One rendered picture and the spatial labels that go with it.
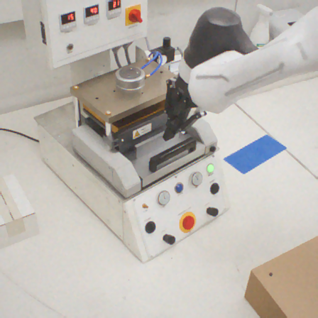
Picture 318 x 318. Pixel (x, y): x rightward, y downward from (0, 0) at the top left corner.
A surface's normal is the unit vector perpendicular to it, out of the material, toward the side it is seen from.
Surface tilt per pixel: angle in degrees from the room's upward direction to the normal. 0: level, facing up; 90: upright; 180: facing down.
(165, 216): 65
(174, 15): 90
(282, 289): 5
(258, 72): 90
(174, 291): 0
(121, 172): 40
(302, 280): 5
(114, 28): 90
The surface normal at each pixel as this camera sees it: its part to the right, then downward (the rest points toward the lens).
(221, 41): -0.08, 0.81
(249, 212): 0.04, -0.76
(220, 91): -0.48, 0.42
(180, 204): 0.60, 0.14
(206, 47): -0.41, 0.66
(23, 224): 0.52, 0.55
